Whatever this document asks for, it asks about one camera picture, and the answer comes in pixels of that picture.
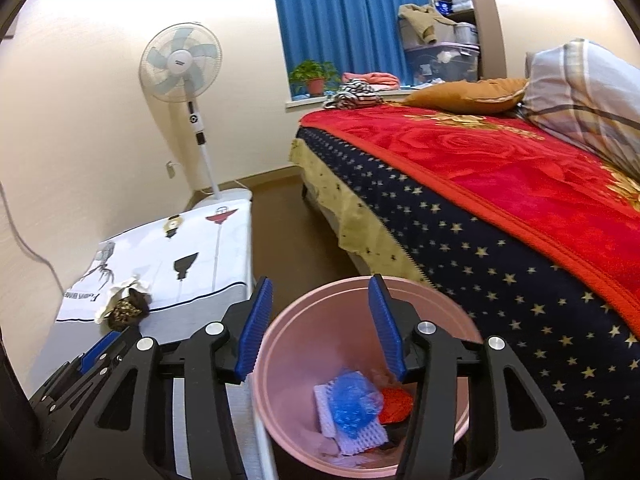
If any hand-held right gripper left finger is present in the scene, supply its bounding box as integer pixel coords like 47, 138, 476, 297
57, 275, 275, 480

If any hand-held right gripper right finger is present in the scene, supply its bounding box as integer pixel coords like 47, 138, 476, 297
367, 273, 586, 480

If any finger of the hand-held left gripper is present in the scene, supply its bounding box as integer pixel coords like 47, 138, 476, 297
106, 326, 144, 364
64, 331, 124, 375

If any pink plastic bin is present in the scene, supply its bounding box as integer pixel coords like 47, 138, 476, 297
251, 275, 485, 480

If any brown patterned wrapper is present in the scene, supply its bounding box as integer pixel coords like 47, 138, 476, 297
106, 287, 150, 332

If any brown crumbly wrapper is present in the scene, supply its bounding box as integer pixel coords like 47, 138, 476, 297
95, 277, 152, 325

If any orange plastic net bag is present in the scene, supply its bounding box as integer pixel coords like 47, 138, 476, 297
377, 385, 415, 425

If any blue plastic bag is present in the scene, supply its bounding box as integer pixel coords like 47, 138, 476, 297
327, 367, 385, 436

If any white printed tablecloth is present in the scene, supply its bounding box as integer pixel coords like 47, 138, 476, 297
55, 197, 278, 480

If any white foam sheet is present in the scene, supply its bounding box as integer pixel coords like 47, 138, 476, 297
313, 370, 388, 456

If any bed with red blanket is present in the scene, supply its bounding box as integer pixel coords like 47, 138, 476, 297
295, 126, 640, 468

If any yellow bed skirt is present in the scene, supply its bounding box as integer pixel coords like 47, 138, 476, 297
289, 137, 431, 286

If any red floral blanket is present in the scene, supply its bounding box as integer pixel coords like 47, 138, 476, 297
299, 102, 640, 336

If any striped clothing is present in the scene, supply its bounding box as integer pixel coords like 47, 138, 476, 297
322, 79, 385, 110

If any brown pillow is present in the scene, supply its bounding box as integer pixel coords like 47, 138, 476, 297
400, 77, 530, 115

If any pink folded cloth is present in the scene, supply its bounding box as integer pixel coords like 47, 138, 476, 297
341, 71, 401, 90

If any green potted plant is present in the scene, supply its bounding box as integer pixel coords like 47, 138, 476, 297
289, 60, 341, 97

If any clear storage box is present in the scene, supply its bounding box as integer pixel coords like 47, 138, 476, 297
402, 42, 482, 85

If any white standing fan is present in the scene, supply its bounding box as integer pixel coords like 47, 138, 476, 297
139, 22, 253, 208

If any metal pot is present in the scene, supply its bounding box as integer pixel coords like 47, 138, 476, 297
454, 22, 480, 46

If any beige jacket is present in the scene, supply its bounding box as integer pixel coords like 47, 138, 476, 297
397, 2, 458, 46

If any plaid pillow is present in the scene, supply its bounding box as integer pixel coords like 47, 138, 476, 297
520, 37, 640, 181

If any blue curtain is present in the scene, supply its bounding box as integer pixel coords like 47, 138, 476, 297
269, 0, 433, 96

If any brown bookshelf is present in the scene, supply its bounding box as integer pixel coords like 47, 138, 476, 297
422, 0, 508, 83

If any grey wall cable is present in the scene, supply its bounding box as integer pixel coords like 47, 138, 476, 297
0, 180, 63, 306

